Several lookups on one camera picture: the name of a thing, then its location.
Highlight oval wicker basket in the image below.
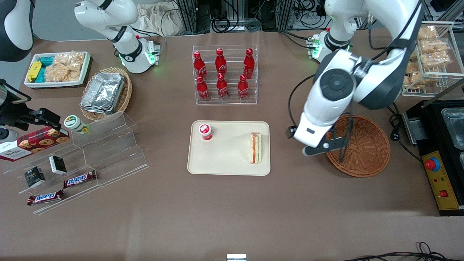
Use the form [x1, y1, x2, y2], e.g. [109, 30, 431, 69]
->
[80, 67, 133, 122]

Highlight grey coiled cable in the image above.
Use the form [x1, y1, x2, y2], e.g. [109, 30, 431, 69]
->
[212, 14, 262, 33]

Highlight Snickers chocolate bar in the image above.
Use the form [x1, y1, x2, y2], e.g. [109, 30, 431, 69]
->
[63, 170, 97, 188]
[27, 189, 65, 206]

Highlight yellow control panel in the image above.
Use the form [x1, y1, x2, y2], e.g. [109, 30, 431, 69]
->
[422, 150, 461, 211]

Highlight silver foil packets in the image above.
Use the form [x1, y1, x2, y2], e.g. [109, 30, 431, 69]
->
[83, 72, 124, 109]

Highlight white rectangular snack bin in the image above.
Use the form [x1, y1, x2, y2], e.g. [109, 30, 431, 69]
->
[24, 51, 91, 89]

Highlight green white yogurt bottle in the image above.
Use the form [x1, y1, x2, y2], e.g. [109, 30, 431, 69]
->
[64, 115, 89, 134]

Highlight black power cable with plug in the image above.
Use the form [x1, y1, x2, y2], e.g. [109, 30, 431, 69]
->
[388, 103, 422, 160]

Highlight thin black hanging cable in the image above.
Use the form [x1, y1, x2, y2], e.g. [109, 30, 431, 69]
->
[339, 101, 355, 163]

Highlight rice cracker bag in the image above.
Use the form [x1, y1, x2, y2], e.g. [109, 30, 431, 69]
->
[417, 25, 438, 40]
[45, 51, 86, 82]
[403, 61, 424, 89]
[419, 39, 453, 69]

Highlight black camera cable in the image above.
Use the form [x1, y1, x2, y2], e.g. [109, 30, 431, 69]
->
[288, 74, 316, 128]

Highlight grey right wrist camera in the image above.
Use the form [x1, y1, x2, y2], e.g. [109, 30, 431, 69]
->
[0, 127, 19, 142]

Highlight cream plastic tray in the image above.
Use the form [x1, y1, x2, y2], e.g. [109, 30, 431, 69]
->
[187, 121, 271, 176]

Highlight clear acrylic bottle rack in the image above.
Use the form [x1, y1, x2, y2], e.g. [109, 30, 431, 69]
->
[192, 45, 258, 105]

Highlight white wire rack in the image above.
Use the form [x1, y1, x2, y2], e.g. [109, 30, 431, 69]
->
[402, 21, 464, 98]

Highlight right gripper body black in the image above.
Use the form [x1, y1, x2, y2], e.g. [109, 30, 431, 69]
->
[0, 105, 28, 128]

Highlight Walkers tartan cookie box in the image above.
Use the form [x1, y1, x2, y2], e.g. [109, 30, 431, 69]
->
[0, 127, 70, 162]

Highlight red capped small cup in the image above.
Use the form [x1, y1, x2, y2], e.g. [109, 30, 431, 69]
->
[198, 124, 214, 142]

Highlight layered sandwich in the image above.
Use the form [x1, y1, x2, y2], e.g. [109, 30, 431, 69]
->
[249, 132, 262, 164]

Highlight aluminium foil container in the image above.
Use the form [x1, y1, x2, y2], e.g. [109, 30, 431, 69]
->
[80, 94, 125, 115]

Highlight round wicker basket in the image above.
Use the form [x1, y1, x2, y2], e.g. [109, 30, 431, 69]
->
[325, 115, 391, 178]

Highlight beige cloth bag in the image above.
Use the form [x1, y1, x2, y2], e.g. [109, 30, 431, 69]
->
[136, 2, 183, 37]

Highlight red cola bottle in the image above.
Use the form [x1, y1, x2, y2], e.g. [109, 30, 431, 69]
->
[237, 74, 249, 101]
[193, 51, 207, 78]
[216, 72, 229, 100]
[196, 75, 211, 101]
[215, 48, 227, 75]
[243, 48, 255, 79]

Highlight yellow snack packet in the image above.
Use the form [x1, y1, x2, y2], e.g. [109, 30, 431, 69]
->
[27, 61, 42, 82]

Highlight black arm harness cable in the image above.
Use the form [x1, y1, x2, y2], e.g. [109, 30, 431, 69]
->
[368, 0, 424, 62]

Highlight small black carton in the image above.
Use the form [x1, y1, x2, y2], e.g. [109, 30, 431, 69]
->
[49, 155, 67, 175]
[24, 166, 46, 188]

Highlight black countertop appliance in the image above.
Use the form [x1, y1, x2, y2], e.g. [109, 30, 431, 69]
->
[402, 100, 464, 216]

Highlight clear acrylic stepped stand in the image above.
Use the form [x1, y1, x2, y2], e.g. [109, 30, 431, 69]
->
[4, 111, 149, 215]

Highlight black floor cables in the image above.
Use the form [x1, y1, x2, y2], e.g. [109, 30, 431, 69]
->
[343, 242, 464, 261]

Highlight steel pan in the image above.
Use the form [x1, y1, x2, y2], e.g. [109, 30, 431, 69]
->
[440, 108, 464, 151]

